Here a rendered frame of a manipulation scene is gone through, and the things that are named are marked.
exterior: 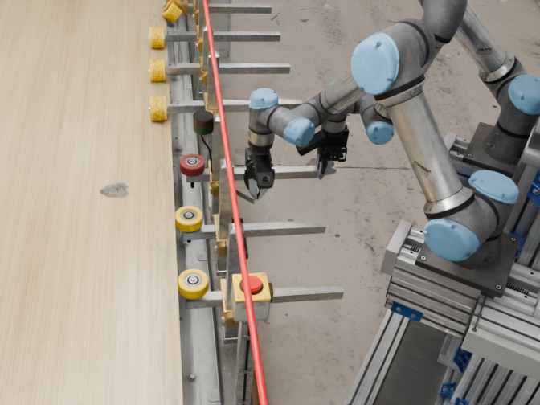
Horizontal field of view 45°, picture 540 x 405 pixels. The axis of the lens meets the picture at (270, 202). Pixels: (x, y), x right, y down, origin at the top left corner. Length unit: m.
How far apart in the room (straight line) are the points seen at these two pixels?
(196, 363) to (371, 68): 0.98
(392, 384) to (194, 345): 0.82
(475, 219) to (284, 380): 1.35
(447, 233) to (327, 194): 1.97
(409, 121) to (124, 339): 0.84
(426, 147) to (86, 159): 1.12
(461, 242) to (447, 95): 3.00
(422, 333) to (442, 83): 2.31
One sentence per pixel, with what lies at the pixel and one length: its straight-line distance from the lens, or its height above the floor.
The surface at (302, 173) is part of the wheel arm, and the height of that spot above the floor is 0.85.
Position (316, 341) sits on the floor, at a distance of 2.76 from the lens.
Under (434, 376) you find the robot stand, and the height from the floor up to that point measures 0.21.
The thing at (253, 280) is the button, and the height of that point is 1.23.
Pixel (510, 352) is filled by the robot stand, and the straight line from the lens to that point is 1.71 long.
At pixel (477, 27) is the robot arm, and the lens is 1.99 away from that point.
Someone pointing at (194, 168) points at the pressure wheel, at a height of 0.91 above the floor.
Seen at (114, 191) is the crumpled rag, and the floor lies 0.91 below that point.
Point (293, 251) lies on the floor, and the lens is 3.08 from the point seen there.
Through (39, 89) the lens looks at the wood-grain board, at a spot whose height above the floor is 0.90.
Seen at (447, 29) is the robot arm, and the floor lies 1.46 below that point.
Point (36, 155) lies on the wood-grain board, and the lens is 2.18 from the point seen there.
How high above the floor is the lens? 2.21
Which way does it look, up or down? 42 degrees down
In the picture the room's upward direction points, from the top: 6 degrees clockwise
